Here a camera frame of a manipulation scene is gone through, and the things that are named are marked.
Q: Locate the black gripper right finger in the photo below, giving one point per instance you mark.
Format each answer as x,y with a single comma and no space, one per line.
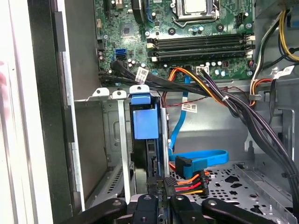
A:
182,210

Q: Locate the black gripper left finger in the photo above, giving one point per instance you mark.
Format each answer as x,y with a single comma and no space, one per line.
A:
144,210

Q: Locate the hard disk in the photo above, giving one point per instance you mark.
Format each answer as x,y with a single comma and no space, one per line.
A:
144,123

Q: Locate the silver disk bay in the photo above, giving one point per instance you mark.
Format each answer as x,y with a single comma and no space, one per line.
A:
123,140

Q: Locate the person's right hand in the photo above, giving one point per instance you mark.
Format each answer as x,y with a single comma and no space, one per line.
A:
2,74

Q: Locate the black open PC case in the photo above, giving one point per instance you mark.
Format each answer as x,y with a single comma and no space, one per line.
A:
46,93

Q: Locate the green motherboard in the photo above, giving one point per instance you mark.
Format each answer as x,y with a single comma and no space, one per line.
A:
137,46

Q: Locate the CPU socket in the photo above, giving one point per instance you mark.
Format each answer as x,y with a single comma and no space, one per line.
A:
177,17

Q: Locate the silver CPU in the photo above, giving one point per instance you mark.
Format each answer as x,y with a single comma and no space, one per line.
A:
195,5

